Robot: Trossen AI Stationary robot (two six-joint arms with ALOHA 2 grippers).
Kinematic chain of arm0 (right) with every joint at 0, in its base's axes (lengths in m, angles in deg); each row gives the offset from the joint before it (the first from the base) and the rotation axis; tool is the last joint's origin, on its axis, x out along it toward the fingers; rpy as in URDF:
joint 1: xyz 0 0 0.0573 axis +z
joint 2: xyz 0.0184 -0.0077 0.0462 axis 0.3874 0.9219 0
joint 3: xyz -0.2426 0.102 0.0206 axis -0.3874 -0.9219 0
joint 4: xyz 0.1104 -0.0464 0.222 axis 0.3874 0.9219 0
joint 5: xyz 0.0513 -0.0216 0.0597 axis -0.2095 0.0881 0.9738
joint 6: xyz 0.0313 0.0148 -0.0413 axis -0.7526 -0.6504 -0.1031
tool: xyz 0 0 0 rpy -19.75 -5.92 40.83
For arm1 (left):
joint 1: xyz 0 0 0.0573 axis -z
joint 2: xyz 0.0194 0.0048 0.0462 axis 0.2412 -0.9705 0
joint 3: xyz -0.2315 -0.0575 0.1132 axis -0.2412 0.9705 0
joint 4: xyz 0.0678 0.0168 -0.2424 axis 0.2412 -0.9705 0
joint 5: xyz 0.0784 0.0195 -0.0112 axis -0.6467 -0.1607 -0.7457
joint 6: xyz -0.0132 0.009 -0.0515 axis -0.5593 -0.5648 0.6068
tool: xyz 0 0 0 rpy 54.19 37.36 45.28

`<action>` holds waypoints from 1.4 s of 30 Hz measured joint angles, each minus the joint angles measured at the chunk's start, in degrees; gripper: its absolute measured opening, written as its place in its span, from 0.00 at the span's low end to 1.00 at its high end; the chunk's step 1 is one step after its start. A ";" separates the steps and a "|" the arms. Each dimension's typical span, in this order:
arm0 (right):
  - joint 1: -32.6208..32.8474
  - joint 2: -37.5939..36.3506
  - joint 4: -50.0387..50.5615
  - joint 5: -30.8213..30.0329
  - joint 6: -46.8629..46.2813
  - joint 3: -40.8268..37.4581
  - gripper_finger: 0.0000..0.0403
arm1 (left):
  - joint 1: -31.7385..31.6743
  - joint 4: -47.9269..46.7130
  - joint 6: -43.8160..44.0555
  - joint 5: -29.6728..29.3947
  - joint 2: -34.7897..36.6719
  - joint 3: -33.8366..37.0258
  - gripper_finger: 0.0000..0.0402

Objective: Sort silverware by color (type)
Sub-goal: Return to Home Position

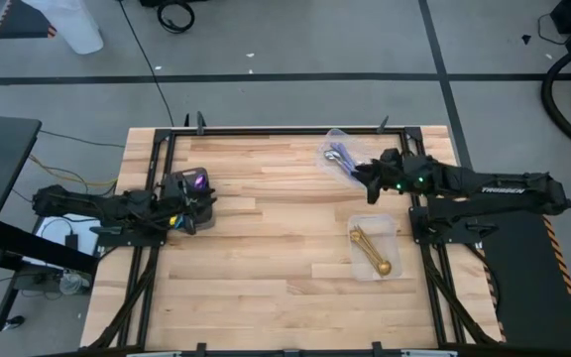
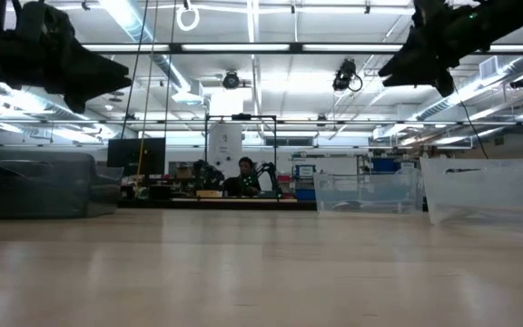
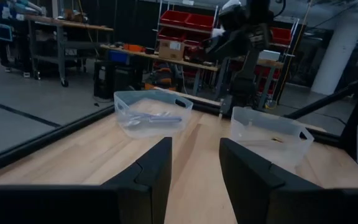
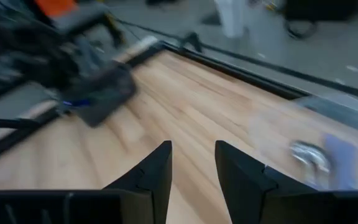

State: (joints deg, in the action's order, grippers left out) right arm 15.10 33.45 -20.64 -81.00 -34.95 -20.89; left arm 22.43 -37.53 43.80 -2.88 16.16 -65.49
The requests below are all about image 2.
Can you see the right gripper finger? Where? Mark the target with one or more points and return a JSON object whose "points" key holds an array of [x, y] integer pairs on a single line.
{"points": [[411, 76], [409, 56]]}

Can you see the white panel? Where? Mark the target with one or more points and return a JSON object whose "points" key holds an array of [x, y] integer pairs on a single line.
{"points": [[225, 141]]}

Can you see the person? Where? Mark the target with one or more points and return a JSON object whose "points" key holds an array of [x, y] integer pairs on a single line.
{"points": [[245, 184]]}

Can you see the clear plastic container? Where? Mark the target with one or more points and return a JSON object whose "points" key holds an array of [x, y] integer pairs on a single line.
{"points": [[379, 188], [484, 195]]}

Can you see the tan cardboard box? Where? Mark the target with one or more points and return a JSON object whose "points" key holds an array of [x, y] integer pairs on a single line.
{"points": [[209, 194]]}

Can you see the black monitor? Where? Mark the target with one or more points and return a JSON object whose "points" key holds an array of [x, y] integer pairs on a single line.
{"points": [[127, 152]]}

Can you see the black crossbar with light strips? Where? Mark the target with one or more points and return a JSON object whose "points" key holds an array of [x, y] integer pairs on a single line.
{"points": [[295, 48]]}

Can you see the round black ceiling fixture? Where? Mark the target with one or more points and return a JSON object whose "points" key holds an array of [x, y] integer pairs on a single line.
{"points": [[231, 81]]}

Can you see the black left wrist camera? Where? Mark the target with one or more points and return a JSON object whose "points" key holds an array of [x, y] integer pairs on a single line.
{"points": [[43, 25]]}

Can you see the dark grey plastic bin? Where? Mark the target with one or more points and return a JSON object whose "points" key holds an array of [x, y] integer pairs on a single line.
{"points": [[39, 186]]}

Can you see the blue storage bin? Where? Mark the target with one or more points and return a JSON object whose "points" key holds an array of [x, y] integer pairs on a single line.
{"points": [[384, 164]]}

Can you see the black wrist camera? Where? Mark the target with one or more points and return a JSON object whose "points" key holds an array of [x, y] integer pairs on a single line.
{"points": [[43, 25], [434, 13]]}

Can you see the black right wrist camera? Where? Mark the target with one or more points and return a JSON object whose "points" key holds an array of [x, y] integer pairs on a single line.
{"points": [[434, 13]]}

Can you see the white air vent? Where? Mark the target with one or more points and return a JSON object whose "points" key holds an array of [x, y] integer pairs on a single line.
{"points": [[488, 67]]}

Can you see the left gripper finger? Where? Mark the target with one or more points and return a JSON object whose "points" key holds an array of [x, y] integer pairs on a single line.
{"points": [[93, 87], [93, 68]]}

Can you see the black hanging camera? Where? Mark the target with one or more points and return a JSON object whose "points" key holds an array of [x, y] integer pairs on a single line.
{"points": [[520, 82]]}

